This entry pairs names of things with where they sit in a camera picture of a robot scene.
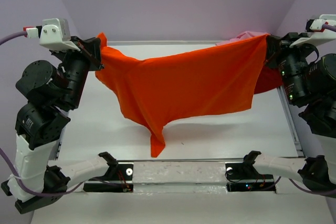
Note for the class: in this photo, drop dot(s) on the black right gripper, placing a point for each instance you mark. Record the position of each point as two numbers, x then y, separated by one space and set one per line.
275 45

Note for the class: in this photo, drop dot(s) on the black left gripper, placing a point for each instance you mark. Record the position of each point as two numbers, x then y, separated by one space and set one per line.
91 47

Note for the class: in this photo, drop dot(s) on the orange t shirt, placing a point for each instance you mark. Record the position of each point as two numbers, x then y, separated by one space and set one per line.
156 91

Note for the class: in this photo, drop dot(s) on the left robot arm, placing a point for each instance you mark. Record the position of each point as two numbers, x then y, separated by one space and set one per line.
52 91

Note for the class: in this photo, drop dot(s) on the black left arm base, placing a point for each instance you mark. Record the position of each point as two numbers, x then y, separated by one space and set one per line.
119 182

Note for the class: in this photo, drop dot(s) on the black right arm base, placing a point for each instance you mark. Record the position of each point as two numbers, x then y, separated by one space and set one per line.
241 178

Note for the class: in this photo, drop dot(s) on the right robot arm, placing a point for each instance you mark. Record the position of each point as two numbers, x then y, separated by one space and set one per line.
308 85

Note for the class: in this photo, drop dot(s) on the dark red t shirt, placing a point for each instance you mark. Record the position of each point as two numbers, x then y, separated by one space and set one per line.
268 79

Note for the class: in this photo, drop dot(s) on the pink t shirt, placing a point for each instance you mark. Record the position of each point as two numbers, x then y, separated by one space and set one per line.
242 36

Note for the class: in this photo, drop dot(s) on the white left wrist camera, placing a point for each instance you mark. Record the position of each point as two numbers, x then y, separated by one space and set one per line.
53 34

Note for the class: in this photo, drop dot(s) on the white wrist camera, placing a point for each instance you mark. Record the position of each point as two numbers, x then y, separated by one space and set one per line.
53 34
320 31

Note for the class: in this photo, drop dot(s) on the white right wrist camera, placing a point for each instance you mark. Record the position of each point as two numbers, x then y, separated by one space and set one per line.
320 31

